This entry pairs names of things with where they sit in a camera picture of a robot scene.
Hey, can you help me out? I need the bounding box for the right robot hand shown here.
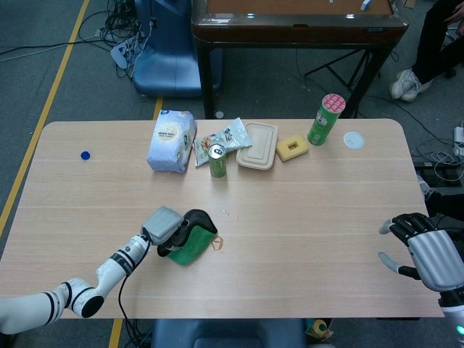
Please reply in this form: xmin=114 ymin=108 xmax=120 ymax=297
xmin=378 ymin=212 xmax=464 ymax=293

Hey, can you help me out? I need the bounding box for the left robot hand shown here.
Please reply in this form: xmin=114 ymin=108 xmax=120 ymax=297
xmin=140 ymin=205 xmax=193 ymax=258

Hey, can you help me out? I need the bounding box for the green and black microfiber cloth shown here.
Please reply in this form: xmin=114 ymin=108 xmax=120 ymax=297
xmin=167 ymin=209 xmax=219 ymax=268

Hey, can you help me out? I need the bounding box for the white tissue pack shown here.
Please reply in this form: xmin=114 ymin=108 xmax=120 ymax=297
xmin=146 ymin=109 xmax=199 ymax=174

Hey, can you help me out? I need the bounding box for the green energy drink can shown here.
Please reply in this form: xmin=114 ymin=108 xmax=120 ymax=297
xmin=207 ymin=144 xmax=228 ymax=178

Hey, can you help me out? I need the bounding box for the nut picture snack bag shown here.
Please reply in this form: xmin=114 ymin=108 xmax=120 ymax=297
xmin=194 ymin=134 xmax=218 ymax=168

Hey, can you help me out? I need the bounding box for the silver foil snack bag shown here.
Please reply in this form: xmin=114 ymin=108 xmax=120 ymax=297
xmin=213 ymin=117 xmax=254 ymax=153

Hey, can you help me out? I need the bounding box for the beige lidded food container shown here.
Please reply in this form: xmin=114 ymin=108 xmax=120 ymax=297
xmin=236 ymin=122 xmax=279 ymax=171

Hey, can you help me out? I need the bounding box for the blue grey robot body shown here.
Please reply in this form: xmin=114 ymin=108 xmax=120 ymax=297
xmin=150 ymin=318 xmax=309 ymax=348

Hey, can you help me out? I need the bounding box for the white round table grommet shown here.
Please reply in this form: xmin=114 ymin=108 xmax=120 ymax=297
xmin=343 ymin=131 xmax=365 ymax=149

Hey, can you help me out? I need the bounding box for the yellow sponge with hole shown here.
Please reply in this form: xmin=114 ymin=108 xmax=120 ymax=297
xmin=275 ymin=133 xmax=310 ymax=163

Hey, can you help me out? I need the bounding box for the white sneaker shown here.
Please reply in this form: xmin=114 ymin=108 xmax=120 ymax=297
xmin=389 ymin=67 xmax=434 ymax=102

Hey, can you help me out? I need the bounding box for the green chips tube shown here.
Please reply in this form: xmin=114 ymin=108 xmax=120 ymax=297
xmin=307 ymin=93 xmax=347 ymax=146

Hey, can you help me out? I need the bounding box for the white power strip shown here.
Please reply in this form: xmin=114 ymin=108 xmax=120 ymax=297
xmin=109 ymin=36 xmax=146 ymax=70

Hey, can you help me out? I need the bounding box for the person in black trousers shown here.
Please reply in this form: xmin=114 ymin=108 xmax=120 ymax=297
xmin=411 ymin=0 xmax=464 ymax=84

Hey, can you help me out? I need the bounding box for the dark brown mahjong table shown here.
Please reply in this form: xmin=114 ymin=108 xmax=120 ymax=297
xmin=191 ymin=0 xmax=410 ymax=120

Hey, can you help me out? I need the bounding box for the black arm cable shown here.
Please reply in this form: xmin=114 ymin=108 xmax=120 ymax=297
xmin=117 ymin=231 xmax=153 ymax=348

